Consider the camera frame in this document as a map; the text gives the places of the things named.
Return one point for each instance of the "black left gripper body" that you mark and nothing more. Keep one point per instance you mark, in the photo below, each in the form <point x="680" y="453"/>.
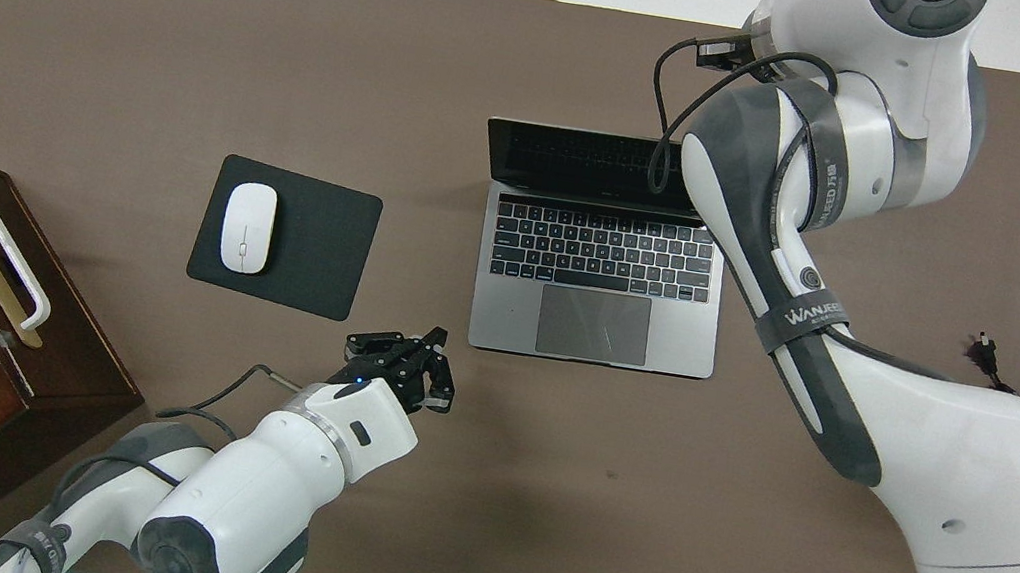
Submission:
<point x="390" y="378"/>

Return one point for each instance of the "silver grey laptop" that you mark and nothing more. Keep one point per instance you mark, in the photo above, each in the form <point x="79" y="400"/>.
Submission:
<point x="505" y="316"/>

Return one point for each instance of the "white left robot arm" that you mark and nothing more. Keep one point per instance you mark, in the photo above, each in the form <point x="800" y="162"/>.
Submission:
<point x="267" y="493"/>

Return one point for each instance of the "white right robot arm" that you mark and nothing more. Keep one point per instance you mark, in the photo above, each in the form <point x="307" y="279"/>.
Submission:
<point x="947" y="473"/>

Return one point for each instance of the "black mouse pad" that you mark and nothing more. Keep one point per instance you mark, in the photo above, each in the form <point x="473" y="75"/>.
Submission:
<point x="325" y="239"/>

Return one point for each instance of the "white computer mouse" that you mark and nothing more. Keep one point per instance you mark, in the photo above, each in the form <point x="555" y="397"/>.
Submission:
<point x="248" y="227"/>

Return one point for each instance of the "brown paper table mat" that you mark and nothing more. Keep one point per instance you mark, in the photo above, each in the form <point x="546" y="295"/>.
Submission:
<point x="205" y="29"/>

